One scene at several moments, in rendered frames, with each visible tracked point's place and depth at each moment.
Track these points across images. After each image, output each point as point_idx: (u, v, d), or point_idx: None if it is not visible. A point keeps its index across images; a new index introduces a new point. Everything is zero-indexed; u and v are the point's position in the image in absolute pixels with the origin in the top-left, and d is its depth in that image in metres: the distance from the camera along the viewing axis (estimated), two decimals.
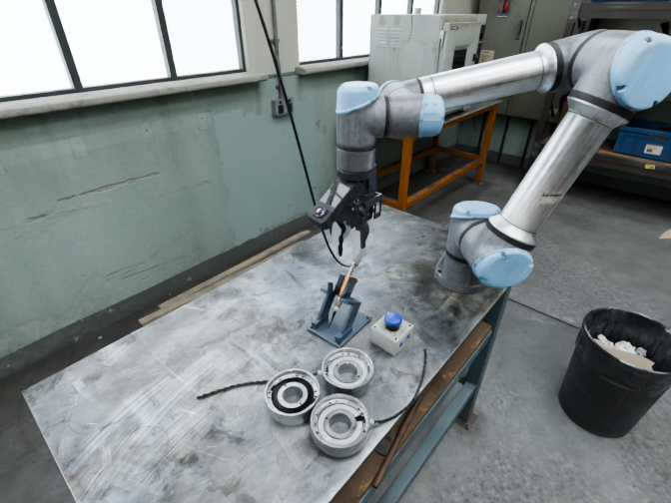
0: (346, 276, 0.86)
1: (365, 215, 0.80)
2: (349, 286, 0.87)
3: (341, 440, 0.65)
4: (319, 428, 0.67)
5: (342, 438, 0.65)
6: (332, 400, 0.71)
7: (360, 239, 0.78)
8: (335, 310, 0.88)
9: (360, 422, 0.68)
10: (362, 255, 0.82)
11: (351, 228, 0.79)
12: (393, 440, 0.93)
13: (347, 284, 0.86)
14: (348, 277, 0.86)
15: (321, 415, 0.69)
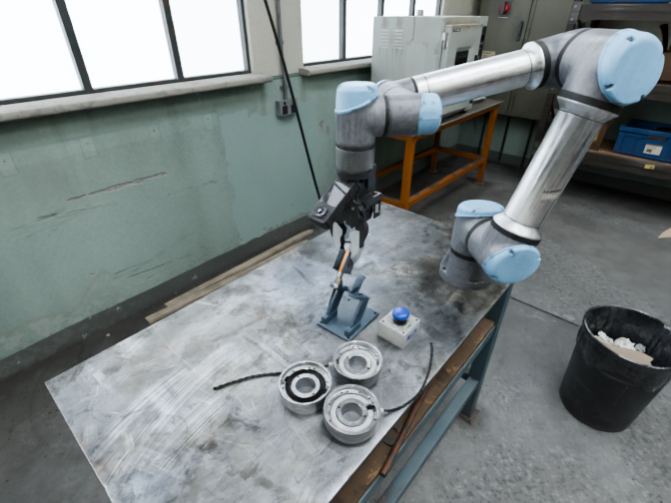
0: (346, 251, 0.82)
1: (365, 215, 0.80)
2: (349, 262, 0.84)
3: (353, 427, 0.68)
4: (332, 416, 0.70)
5: (354, 425, 0.68)
6: (342, 390, 0.74)
7: (359, 239, 0.79)
8: (335, 287, 0.85)
9: (371, 411, 0.71)
10: (360, 254, 0.83)
11: (351, 228, 0.79)
12: (400, 431, 0.96)
13: (347, 259, 0.83)
14: (348, 252, 0.82)
15: (333, 404, 0.72)
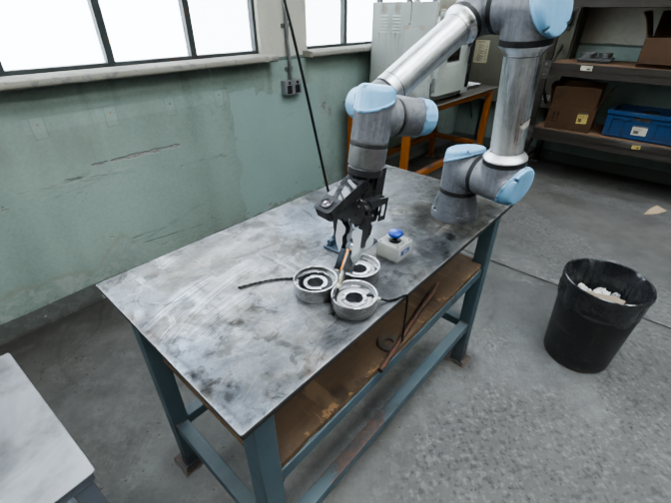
0: (346, 250, 0.83)
1: (370, 216, 0.81)
2: (350, 261, 0.84)
3: (355, 306, 0.83)
4: (337, 300, 0.85)
5: (356, 305, 0.83)
6: (347, 284, 0.89)
7: (361, 238, 0.79)
8: (337, 287, 0.84)
9: (370, 297, 0.86)
10: (360, 255, 0.83)
11: (355, 227, 0.79)
12: (395, 341, 1.11)
13: (348, 258, 0.83)
14: (348, 251, 0.82)
15: (338, 293, 0.87)
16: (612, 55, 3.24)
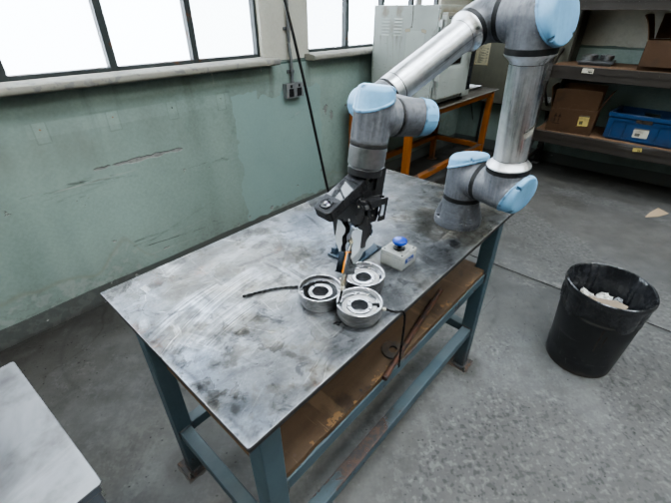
0: (345, 252, 0.83)
1: (369, 216, 0.81)
2: (351, 262, 0.84)
3: (358, 314, 0.84)
4: (342, 305, 0.86)
5: (359, 313, 0.84)
6: (355, 291, 0.90)
7: (361, 238, 0.79)
8: (340, 289, 0.85)
9: (375, 306, 0.86)
10: (360, 255, 0.83)
11: (354, 227, 0.79)
12: (399, 348, 1.11)
13: (348, 260, 0.83)
14: (347, 253, 0.82)
15: (345, 298, 0.88)
16: (613, 58, 3.24)
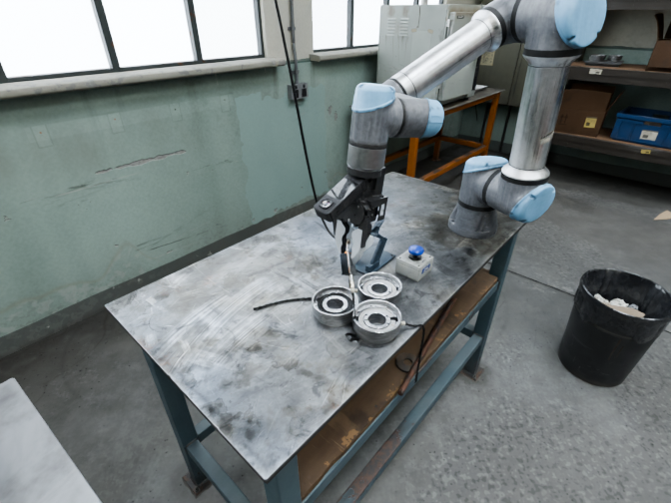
0: (345, 252, 0.83)
1: (369, 216, 0.81)
2: (352, 262, 0.84)
3: (376, 329, 0.79)
4: (359, 319, 0.82)
5: (377, 328, 0.80)
6: (372, 304, 0.86)
7: (361, 238, 0.79)
8: (352, 291, 0.83)
9: (394, 321, 0.82)
10: (360, 255, 0.83)
11: (354, 227, 0.79)
12: (414, 360, 1.07)
13: (350, 259, 0.83)
14: (348, 252, 0.83)
15: (361, 312, 0.84)
16: (621, 58, 3.20)
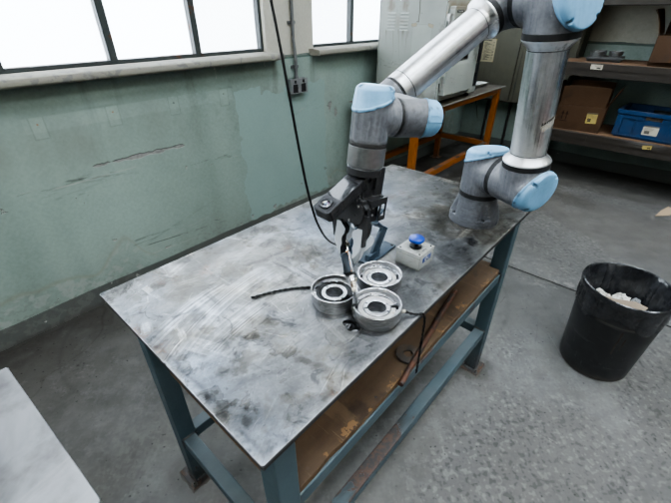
0: (346, 251, 0.83)
1: (369, 216, 0.81)
2: (352, 262, 0.84)
3: (376, 317, 0.78)
4: (358, 307, 0.80)
5: (377, 315, 0.78)
6: (371, 292, 0.84)
7: (361, 238, 0.79)
8: (354, 291, 0.81)
9: (394, 308, 0.80)
10: (361, 255, 0.82)
11: (354, 227, 0.79)
12: (415, 352, 1.05)
13: (351, 259, 0.83)
14: (348, 251, 0.83)
15: (361, 300, 0.82)
16: (622, 54, 3.18)
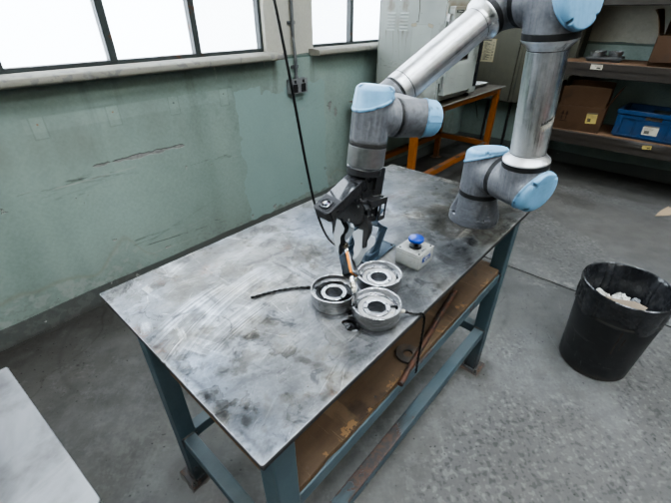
0: (346, 252, 0.83)
1: (369, 216, 0.81)
2: (353, 262, 0.84)
3: (376, 317, 0.78)
4: (358, 307, 0.80)
5: (376, 315, 0.78)
6: (371, 292, 0.85)
7: (362, 238, 0.79)
8: (354, 291, 0.81)
9: (393, 308, 0.80)
10: (362, 256, 0.82)
11: (354, 227, 0.79)
12: (414, 352, 1.05)
13: (351, 259, 0.83)
14: (349, 251, 0.83)
15: (360, 300, 0.82)
16: (622, 54, 3.19)
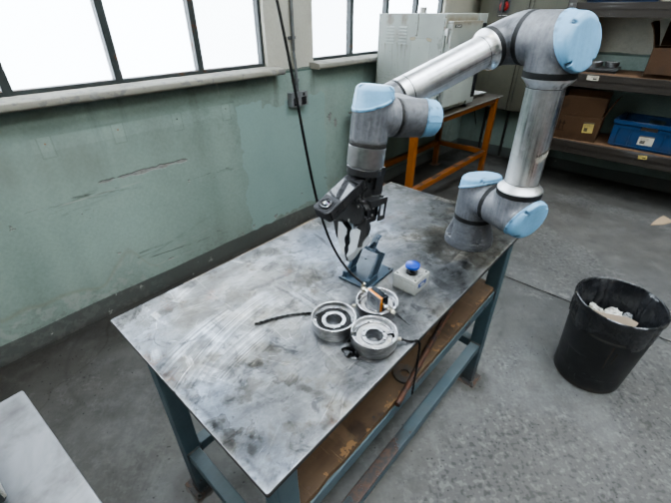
0: (368, 301, 0.94)
1: (369, 216, 0.81)
2: (372, 300, 0.92)
3: (373, 345, 0.82)
4: (357, 335, 0.85)
5: (374, 344, 0.82)
6: (369, 319, 0.89)
7: (359, 238, 0.79)
8: (393, 314, 0.88)
9: (390, 336, 0.84)
10: (356, 254, 0.83)
11: (354, 227, 0.79)
12: (411, 372, 1.10)
13: (370, 303, 0.93)
14: (366, 302, 0.94)
15: (359, 328, 0.87)
16: (618, 65, 3.23)
